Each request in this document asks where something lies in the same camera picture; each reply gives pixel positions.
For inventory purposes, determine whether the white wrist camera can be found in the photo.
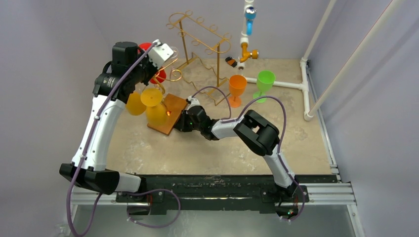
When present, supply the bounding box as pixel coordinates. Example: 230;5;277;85
148;39;173;68
185;96;201;110

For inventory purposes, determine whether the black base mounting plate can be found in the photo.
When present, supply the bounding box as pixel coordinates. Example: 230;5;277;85
116;175;309;218

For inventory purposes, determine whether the yellow goblet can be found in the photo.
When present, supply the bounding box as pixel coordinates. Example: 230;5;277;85
126;91;146;116
140;88;168;126

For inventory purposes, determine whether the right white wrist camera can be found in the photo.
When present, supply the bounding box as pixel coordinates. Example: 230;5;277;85
185;96;201;110

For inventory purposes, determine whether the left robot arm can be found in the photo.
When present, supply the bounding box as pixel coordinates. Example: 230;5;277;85
59;39;174;202

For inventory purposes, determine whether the gold tall wire rack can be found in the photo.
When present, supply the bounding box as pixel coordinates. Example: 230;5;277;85
166;10;231;106

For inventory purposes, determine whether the red plastic goblet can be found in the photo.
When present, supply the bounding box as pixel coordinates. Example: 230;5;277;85
138;42;167;85

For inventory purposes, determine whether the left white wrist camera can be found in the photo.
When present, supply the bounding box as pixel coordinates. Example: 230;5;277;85
148;39;173;68

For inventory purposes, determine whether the orange faucet tap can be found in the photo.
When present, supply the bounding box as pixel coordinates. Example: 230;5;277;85
239;42;259;63

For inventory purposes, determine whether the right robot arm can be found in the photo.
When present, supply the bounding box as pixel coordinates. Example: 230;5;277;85
174;105;298;201

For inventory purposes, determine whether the clear wine glass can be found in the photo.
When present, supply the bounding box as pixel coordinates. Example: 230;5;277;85
164;46;179;68

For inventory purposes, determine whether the small black orange object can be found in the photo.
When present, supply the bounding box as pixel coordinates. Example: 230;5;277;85
225;56;238;68

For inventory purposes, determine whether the white pvc pipe frame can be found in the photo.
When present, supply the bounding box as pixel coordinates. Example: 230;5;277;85
237;0;336;121

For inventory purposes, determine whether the orange plastic goblet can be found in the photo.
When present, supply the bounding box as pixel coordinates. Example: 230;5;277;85
228;75;247;108

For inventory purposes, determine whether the aluminium rail frame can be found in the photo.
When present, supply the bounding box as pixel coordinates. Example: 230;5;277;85
66;183;365;237

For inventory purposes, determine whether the yellow goblet front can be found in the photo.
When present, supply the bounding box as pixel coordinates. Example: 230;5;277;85
140;88;168;126

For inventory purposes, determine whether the gold swirl wine glass rack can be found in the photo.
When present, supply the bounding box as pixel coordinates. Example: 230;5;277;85
144;58;188;136

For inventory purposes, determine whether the green plastic cup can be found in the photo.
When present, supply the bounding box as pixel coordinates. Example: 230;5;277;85
252;70;276;99

